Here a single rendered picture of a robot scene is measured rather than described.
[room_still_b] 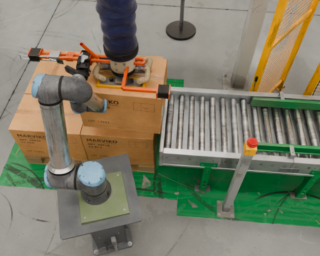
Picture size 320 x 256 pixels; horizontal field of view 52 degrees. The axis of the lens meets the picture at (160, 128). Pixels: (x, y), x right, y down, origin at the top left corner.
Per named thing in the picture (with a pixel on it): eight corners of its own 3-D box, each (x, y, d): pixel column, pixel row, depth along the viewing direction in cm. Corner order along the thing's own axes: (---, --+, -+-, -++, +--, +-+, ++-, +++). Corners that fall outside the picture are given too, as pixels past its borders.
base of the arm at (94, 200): (115, 198, 205) (114, 192, 197) (85, 209, 200) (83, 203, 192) (105, 173, 214) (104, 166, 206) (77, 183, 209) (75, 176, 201)
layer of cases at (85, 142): (163, 85, 351) (163, 56, 319) (154, 164, 291) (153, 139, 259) (54, 78, 357) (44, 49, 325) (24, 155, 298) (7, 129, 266)
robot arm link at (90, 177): (104, 196, 195) (102, 184, 180) (76, 194, 195) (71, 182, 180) (108, 173, 203) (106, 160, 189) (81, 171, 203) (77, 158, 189)
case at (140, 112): (165, 95, 272) (167, 59, 240) (160, 134, 248) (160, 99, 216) (95, 89, 276) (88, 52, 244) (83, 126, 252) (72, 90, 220)
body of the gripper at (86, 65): (91, 70, 219) (87, 83, 212) (78, 69, 219) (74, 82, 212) (89, 61, 213) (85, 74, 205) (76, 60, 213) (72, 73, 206)
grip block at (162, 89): (170, 89, 207) (170, 84, 203) (169, 99, 202) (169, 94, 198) (157, 89, 207) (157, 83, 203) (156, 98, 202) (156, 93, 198)
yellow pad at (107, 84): (147, 80, 226) (147, 75, 222) (145, 91, 220) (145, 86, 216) (99, 76, 228) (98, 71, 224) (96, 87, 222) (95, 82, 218)
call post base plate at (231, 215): (233, 201, 286) (234, 200, 284) (234, 218, 277) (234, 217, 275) (216, 200, 287) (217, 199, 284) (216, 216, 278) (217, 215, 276)
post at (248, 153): (229, 205, 284) (256, 140, 203) (229, 213, 280) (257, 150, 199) (221, 204, 284) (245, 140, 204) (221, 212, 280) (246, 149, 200)
